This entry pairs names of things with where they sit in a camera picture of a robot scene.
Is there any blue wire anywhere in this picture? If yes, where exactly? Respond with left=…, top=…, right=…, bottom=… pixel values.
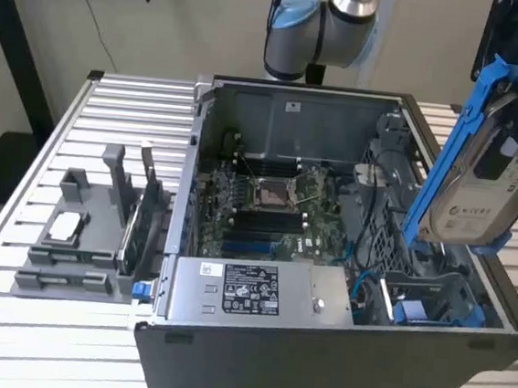
left=348, top=267, right=372, bottom=316

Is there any black slanted frame post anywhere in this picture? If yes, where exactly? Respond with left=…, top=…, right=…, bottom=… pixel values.
left=0, top=0, right=69, bottom=139

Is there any hard disk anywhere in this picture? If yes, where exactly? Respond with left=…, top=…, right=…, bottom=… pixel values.
left=398, top=47, right=518, bottom=262

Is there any black RAM slot bank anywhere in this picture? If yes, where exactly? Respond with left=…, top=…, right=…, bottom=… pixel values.
left=236, top=152, right=305, bottom=182
left=229, top=204, right=312, bottom=251

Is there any black open PC case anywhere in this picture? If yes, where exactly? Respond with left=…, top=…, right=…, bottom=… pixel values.
left=128, top=68, right=518, bottom=388

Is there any silver power supply box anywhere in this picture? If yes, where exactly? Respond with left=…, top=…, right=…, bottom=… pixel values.
left=164, top=252, right=358, bottom=340

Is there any dark plastic disk bay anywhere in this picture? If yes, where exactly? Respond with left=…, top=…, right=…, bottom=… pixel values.
left=351, top=239, right=513, bottom=341

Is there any blue case latch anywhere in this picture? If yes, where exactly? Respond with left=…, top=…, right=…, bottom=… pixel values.
left=131, top=281, right=149, bottom=304

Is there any blue expansion slot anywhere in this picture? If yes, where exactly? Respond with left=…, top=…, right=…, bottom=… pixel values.
left=222, top=239, right=279, bottom=260

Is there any green motherboard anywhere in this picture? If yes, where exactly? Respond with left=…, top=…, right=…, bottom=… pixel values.
left=191, top=149, right=359, bottom=272

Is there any dark graphics card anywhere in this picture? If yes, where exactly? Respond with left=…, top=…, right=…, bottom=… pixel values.
left=112, top=139, right=175, bottom=282

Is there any blue disk bay bracket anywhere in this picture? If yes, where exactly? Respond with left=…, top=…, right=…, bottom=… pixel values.
left=391, top=294, right=489, bottom=332

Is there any thin wire locking lever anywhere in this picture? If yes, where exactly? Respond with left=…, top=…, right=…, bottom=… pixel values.
left=238, top=152, right=264, bottom=181

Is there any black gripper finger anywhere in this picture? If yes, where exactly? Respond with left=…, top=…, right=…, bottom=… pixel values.
left=473, top=64, right=518, bottom=183

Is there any silver CPU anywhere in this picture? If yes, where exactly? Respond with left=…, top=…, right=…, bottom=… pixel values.
left=48, top=211, right=84, bottom=243

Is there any grey parts rack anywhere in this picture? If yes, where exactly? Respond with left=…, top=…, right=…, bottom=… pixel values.
left=9, top=134, right=182, bottom=309

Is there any CPU socket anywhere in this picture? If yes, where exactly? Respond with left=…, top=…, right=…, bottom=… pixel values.
left=250, top=174, right=301, bottom=213

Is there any thin black hanging cable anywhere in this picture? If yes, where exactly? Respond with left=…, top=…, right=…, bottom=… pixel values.
left=56, top=0, right=128, bottom=75

